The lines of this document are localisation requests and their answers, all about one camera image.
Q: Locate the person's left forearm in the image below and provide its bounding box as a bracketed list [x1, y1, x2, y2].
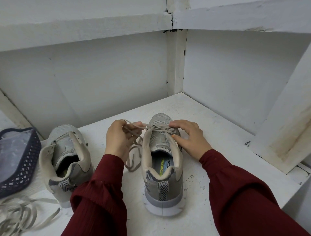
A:
[61, 154, 127, 236]

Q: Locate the person's right hand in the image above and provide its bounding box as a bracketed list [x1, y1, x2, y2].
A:
[168, 119, 213, 161]

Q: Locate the person's left hand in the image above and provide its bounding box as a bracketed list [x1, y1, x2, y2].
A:
[104, 119, 145, 163]

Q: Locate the grey shoelace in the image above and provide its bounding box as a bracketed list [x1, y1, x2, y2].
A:
[0, 192, 63, 236]
[121, 120, 180, 172]

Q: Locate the dark plastic lattice basket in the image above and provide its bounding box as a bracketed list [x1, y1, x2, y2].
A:
[0, 127, 42, 198]

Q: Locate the clear plastic bag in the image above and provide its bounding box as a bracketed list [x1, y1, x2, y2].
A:
[0, 131, 35, 184]

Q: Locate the grey mesh shoe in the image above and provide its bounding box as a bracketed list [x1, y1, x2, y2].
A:
[38, 124, 95, 209]
[141, 113, 186, 217]

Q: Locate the person's right forearm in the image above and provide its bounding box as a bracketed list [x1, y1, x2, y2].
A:
[199, 149, 310, 236]

